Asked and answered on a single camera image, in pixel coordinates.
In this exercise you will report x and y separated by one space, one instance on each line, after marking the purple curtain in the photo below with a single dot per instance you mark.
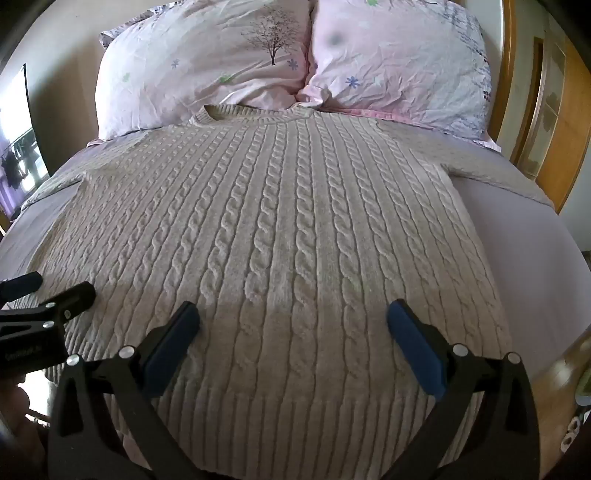
8 203

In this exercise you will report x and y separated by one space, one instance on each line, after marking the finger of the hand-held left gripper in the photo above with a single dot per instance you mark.
69 299
21 283

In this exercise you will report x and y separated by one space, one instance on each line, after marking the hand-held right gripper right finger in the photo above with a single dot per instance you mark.
415 346

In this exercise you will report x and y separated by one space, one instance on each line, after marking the person's left hand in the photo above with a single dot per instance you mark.
21 410

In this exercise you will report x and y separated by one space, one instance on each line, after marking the wooden wardrobe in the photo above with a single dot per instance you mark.
554 120

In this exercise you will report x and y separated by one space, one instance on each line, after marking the pink pillow with tree print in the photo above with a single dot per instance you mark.
198 60

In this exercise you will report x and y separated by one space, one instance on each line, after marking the pink pillow with flower print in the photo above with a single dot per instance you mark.
401 64

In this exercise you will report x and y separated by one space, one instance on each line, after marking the window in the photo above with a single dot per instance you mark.
21 138

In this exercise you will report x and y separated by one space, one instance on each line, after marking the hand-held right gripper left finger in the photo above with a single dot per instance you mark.
168 344

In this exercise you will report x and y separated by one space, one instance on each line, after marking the patterned slipper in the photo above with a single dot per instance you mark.
575 429

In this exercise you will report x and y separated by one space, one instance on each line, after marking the wooden headboard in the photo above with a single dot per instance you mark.
505 60

